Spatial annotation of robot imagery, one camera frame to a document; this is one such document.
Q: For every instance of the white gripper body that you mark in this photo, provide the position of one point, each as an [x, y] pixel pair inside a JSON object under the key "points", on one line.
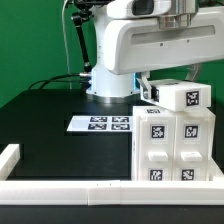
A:
{"points": [[146, 35]]}

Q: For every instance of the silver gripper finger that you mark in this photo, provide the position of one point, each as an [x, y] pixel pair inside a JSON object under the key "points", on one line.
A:
{"points": [[193, 72], [147, 91]]}

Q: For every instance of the white cabinet top block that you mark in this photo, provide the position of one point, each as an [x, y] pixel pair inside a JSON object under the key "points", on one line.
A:
{"points": [[178, 95]]}

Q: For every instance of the white cabinet door panel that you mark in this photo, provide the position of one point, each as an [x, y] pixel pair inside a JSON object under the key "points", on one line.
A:
{"points": [[155, 145]]}

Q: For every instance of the white cabinet body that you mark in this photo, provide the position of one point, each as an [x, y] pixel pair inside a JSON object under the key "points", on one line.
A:
{"points": [[140, 110]]}

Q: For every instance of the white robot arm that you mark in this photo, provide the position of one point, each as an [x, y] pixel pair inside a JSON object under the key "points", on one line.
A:
{"points": [[106, 85]]}

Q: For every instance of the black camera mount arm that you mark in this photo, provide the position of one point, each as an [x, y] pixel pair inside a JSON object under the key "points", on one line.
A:
{"points": [[83, 15]]}

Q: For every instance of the white marker base plate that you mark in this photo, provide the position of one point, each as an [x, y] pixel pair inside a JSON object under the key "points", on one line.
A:
{"points": [[100, 124]]}

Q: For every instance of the white U-shaped boundary frame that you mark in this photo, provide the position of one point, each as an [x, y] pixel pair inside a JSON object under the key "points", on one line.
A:
{"points": [[210, 192]]}

